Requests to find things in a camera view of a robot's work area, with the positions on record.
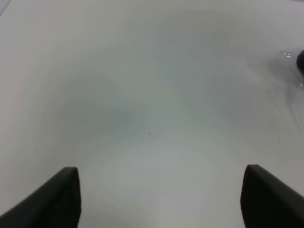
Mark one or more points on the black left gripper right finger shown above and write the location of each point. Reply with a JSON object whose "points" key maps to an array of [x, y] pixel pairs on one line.
{"points": [[266, 202]]}

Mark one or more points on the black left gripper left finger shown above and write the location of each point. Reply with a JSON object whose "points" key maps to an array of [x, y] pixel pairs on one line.
{"points": [[56, 204]]}

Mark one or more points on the purple toy eggplant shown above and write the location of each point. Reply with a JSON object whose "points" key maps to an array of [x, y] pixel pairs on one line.
{"points": [[300, 62]]}

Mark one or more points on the clear zip bag blue strip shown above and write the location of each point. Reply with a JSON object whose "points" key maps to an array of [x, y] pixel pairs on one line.
{"points": [[289, 60]]}

